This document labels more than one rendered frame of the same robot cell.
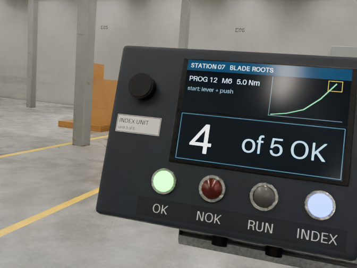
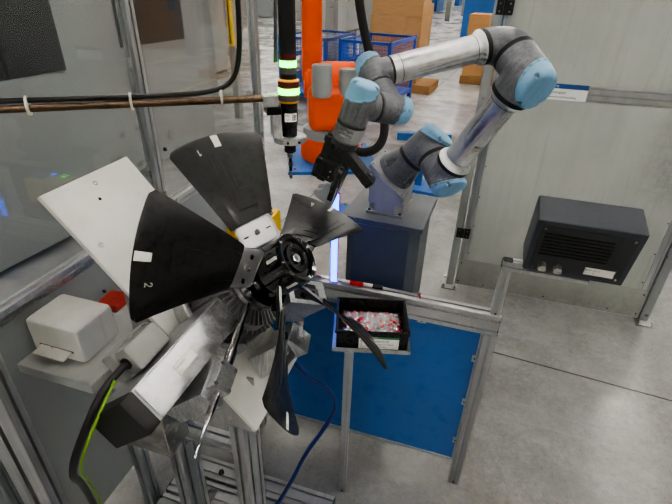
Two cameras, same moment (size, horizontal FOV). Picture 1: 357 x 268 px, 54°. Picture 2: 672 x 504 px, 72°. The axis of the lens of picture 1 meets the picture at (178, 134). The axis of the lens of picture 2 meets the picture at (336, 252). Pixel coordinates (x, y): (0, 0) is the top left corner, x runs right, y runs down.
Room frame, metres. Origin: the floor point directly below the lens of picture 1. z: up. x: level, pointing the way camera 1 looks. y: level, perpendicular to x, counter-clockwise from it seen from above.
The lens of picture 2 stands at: (1.55, -0.69, 1.75)
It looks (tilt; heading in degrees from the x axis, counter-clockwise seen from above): 31 degrees down; 182
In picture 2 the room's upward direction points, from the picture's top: 2 degrees clockwise
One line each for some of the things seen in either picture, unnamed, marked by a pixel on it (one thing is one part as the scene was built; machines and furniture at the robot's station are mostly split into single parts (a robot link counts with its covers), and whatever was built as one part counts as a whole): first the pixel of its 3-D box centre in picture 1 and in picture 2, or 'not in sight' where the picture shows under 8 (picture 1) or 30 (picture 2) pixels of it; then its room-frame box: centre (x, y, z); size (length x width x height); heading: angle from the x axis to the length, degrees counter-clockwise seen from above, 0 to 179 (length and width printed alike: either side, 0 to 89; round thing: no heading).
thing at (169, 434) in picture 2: not in sight; (150, 410); (0.70, -1.21, 0.73); 0.15 x 0.09 x 0.22; 75
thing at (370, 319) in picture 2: not in sight; (371, 327); (0.43, -0.61, 0.83); 0.19 x 0.14 x 0.04; 90
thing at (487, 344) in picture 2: not in sight; (469, 414); (0.36, -0.23, 0.39); 0.04 x 0.04 x 0.78; 75
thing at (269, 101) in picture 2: not in sight; (284, 118); (0.58, -0.84, 1.50); 0.09 x 0.07 x 0.10; 110
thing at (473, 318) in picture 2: not in sight; (362, 295); (0.25, -0.64, 0.82); 0.90 x 0.04 x 0.08; 75
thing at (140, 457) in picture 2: not in sight; (133, 433); (0.54, -1.39, 0.42); 0.04 x 0.04 x 0.83; 75
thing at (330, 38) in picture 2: not in sight; (318, 64); (-6.72, -1.35, 0.49); 1.27 x 0.88 x 0.98; 160
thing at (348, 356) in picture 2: not in sight; (345, 420); (0.43, -0.68, 0.40); 0.03 x 0.03 x 0.80; 0
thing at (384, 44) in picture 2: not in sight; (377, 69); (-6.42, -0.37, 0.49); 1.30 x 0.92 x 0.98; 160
